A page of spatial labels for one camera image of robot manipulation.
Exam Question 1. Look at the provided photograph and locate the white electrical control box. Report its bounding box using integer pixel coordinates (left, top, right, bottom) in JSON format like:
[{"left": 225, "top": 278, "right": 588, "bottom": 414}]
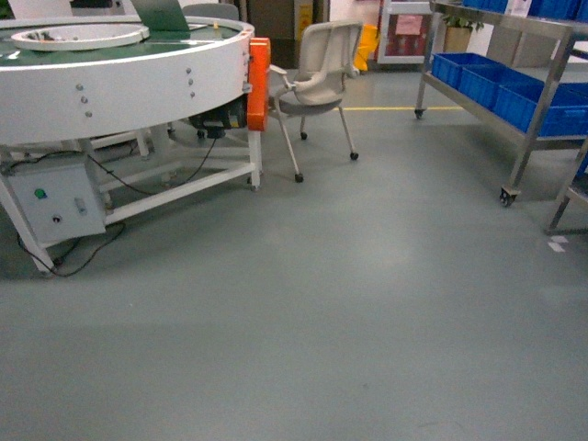
[{"left": 7, "top": 156, "right": 106, "bottom": 243}]

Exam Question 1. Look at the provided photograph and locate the potted plant in box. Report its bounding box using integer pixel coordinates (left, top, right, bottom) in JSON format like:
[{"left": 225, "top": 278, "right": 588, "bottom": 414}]
[{"left": 442, "top": 15, "right": 484, "bottom": 53}]

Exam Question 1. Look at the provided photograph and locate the white round conveyor machine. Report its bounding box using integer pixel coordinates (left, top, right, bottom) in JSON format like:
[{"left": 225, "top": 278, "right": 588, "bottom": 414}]
[{"left": 1, "top": 16, "right": 262, "bottom": 275}]

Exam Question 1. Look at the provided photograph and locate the beige rolling office chair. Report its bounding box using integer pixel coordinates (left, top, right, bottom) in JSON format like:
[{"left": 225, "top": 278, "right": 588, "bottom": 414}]
[{"left": 269, "top": 19, "right": 363, "bottom": 183}]

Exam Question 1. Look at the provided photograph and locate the orange machine guard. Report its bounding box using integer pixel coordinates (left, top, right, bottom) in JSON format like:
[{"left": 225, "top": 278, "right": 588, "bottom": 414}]
[{"left": 247, "top": 37, "right": 271, "bottom": 131}]

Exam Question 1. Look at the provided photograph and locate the yellow wet floor sign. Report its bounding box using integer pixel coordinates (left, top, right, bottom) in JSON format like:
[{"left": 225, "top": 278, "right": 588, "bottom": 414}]
[{"left": 354, "top": 25, "right": 379, "bottom": 72}]

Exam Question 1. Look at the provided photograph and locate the fire extinguisher cabinet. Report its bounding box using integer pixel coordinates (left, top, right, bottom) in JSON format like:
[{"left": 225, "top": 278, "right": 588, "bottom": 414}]
[{"left": 376, "top": 0, "right": 432, "bottom": 65}]

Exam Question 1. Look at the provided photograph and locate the blue crate on cart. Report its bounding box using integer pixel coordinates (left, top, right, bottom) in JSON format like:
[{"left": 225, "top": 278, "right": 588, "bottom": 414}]
[
  {"left": 431, "top": 52, "right": 500, "bottom": 89},
  {"left": 493, "top": 82, "right": 588, "bottom": 139},
  {"left": 458, "top": 64, "right": 543, "bottom": 110}
]

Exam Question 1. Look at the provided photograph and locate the green laptop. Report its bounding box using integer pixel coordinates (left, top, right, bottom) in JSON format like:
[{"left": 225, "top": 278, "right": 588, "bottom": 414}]
[{"left": 131, "top": 0, "right": 205, "bottom": 32}]

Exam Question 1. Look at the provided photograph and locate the stainless steel wheeled cart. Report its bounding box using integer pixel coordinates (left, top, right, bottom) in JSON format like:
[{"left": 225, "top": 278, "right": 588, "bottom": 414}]
[{"left": 414, "top": 1, "right": 587, "bottom": 207}]

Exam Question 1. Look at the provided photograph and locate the black power cable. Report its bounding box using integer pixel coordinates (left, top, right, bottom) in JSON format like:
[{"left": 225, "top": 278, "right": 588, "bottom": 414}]
[{"left": 8, "top": 135, "right": 220, "bottom": 278}]

